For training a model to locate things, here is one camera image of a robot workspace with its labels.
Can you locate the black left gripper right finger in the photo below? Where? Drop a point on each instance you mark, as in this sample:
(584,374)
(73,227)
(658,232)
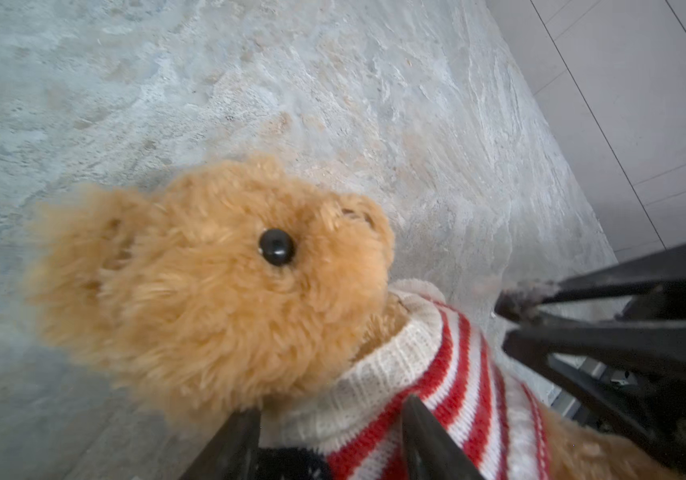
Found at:
(428,450)

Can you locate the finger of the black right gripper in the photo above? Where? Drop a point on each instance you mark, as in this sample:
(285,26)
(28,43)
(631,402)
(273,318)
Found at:
(653,352)
(663,271)

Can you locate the red white striped knit sweater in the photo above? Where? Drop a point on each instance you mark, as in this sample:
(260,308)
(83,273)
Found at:
(352,430)

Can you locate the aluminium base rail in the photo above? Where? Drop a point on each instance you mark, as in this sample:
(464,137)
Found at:
(594,395)

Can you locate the tan plush teddy bear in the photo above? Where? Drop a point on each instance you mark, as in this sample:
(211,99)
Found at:
(238,286)

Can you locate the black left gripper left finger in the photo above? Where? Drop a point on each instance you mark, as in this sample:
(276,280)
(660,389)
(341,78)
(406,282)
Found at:
(232,453)

